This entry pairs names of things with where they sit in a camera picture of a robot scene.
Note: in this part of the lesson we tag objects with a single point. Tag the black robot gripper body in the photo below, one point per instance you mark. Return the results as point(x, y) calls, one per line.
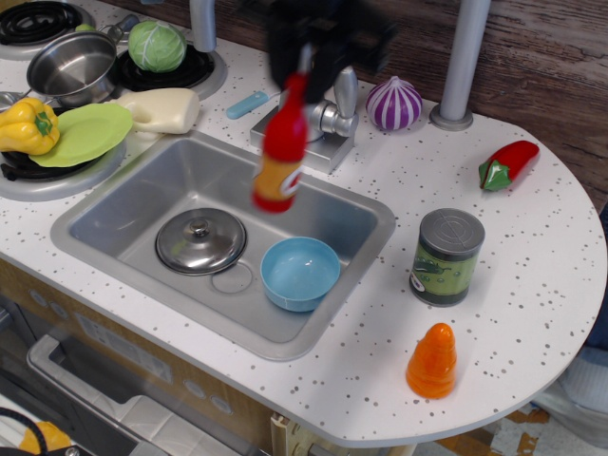
point(342, 34)

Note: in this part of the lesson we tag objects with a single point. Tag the red toy ketchup bottle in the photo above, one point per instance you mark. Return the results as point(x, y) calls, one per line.
point(283, 150)

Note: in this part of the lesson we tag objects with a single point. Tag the cream toy bottle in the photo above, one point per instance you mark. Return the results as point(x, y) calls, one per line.
point(164, 110)

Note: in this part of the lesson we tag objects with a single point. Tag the silver toy sink basin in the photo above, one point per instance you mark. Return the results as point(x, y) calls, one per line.
point(114, 229)

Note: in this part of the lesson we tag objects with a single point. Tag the purple toy onion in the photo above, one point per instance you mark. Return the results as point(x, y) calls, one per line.
point(394, 104)

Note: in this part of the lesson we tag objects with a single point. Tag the silver toy faucet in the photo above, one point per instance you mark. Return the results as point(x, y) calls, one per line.
point(332, 124)

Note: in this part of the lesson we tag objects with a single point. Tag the black stove burner right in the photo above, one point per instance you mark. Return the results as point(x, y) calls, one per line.
point(204, 73)

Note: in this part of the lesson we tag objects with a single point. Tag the black stove burner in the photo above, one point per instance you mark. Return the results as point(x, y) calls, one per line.
point(204, 73)
point(29, 27)
point(66, 186)

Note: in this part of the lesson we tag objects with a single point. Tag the green toy cabbage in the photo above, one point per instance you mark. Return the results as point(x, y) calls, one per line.
point(156, 46)

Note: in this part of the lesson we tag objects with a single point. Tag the red toy chili pepper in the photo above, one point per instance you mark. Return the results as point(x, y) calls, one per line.
point(502, 168)

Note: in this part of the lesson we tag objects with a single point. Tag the light blue plastic bowl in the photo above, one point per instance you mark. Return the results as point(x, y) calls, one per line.
point(298, 272)

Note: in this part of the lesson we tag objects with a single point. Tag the green pickle toy can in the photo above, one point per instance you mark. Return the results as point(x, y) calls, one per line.
point(446, 255)

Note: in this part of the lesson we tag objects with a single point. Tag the steel pot lid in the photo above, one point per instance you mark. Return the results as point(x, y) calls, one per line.
point(201, 241)

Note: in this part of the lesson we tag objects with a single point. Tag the steel toy pot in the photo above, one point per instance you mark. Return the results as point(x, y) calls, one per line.
point(81, 67)

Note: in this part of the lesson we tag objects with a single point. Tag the light green plastic plate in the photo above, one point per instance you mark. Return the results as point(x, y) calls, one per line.
point(86, 133)

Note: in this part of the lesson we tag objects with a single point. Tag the black stove burner back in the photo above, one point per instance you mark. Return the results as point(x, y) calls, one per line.
point(29, 27)

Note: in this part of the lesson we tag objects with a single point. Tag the yellow toy bell pepper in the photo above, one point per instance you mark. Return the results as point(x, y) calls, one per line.
point(29, 127)

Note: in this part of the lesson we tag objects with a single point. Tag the orange toy carrot piece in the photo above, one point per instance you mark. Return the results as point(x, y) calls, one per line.
point(431, 371)

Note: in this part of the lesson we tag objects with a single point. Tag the black stove burner front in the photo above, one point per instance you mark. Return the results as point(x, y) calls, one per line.
point(66, 186)

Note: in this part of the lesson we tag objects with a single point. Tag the light blue toy utensil handle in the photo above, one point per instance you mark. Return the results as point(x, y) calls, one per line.
point(246, 105)

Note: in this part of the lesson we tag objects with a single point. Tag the grey post with base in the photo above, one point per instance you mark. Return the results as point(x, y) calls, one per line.
point(452, 113)

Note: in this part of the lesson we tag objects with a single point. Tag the grey post left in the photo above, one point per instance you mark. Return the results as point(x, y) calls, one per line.
point(203, 24)

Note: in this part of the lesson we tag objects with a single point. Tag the grey oven door handle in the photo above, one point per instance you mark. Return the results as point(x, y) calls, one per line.
point(95, 390)

